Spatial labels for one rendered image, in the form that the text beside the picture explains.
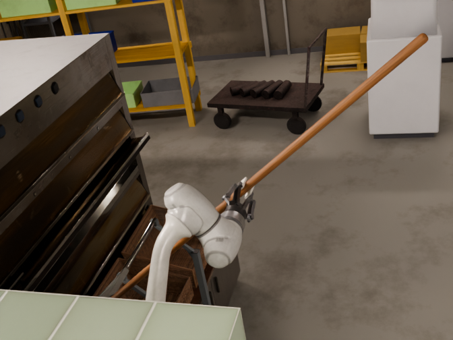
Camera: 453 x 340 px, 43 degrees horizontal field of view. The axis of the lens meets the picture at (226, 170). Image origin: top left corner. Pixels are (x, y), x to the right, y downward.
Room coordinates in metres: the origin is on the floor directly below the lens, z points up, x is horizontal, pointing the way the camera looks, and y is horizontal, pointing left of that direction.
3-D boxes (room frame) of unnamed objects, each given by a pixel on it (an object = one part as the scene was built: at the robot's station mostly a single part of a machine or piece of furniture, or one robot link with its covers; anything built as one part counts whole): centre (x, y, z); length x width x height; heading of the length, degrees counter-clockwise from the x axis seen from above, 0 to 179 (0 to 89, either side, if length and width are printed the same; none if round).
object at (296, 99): (6.37, -0.66, 0.52); 1.37 x 0.77 x 1.05; 57
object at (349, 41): (7.79, -2.18, 0.20); 1.12 x 0.77 x 0.41; 74
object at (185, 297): (2.64, 0.66, 0.72); 0.56 x 0.49 x 0.28; 159
